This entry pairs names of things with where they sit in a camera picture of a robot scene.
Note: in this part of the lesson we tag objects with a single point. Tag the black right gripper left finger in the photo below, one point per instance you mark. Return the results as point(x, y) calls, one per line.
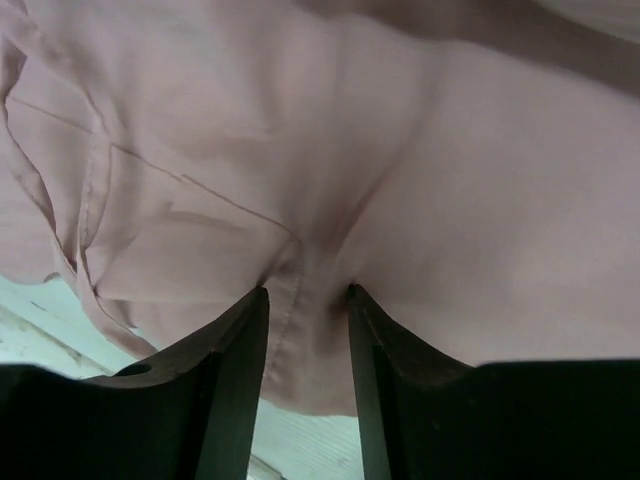
point(186, 412)

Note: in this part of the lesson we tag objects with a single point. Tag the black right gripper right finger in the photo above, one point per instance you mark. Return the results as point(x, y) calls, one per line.
point(425, 415)

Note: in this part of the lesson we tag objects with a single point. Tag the pink trousers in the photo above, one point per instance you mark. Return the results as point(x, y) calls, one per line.
point(474, 165)

